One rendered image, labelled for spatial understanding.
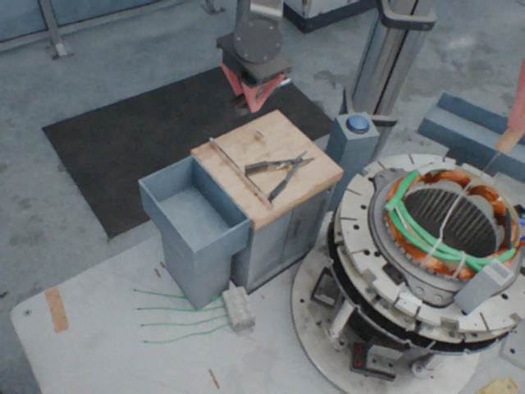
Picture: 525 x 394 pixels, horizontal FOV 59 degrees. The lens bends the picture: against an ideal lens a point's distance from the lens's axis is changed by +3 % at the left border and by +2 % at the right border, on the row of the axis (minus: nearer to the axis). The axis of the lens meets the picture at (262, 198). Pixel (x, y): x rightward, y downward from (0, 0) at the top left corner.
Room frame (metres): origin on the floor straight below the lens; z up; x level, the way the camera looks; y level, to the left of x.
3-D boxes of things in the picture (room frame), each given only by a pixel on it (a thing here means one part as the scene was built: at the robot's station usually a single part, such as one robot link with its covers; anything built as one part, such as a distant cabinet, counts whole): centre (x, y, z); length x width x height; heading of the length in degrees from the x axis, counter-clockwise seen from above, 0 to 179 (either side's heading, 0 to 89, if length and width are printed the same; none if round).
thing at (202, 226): (0.44, 0.11, 0.92); 0.17 x 0.11 x 0.28; 45
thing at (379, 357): (0.31, -0.26, 0.85); 0.06 x 0.04 x 0.05; 85
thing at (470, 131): (0.72, -0.43, 0.92); 0.25 x 0.11 x 0.28; 63
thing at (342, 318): (0.36, -0.18, 0.91); 0.02 x 0.02 x 0.21
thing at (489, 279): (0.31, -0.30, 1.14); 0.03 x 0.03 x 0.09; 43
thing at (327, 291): (0.44, -0.16, 0.83); 0.05 x 0.04 x 0.02; 161
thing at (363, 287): (0.36, -0.16, 1.05); 0.09 x 0.04 x 0.01; 43
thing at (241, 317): (0.38, 0.01, 0.80); 0.10 x 0.05 x 0.04; 27
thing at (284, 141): (0.55, 0.00, 1.05); 0.20 x 0.19 x 0.02; 135
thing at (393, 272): (0.34, -0.20, 1.10); 0.03 x 0.01 x 0.01; 43
